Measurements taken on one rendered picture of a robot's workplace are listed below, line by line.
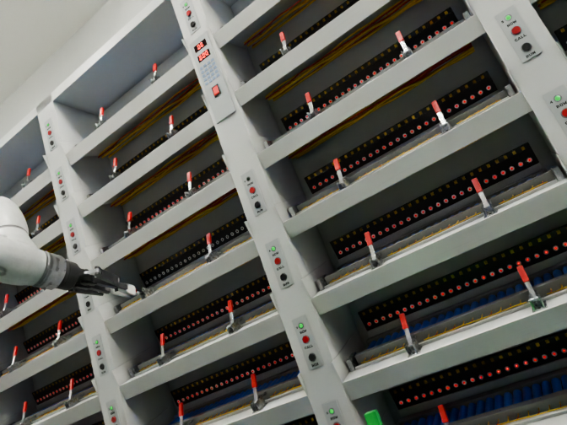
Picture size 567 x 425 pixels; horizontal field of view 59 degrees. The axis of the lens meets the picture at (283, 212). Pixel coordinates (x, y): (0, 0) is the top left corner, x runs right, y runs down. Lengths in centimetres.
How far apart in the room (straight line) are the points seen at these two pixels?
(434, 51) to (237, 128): 54
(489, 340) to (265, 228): 58
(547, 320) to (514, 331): 6
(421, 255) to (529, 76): 42
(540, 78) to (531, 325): 48
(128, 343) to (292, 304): 66
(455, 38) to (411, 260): 49
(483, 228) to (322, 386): 50
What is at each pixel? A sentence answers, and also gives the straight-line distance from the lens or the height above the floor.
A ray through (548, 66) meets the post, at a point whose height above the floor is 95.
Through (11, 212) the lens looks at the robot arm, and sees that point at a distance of 144.
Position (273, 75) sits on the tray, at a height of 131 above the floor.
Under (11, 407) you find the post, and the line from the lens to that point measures 229.
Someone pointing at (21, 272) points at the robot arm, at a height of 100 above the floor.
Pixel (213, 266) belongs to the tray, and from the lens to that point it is 139.
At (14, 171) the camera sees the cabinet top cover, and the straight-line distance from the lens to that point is 243.
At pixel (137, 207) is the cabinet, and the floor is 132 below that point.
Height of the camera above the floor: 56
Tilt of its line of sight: 18 degrees up
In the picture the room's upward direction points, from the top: 21 degrees counter-clockwise
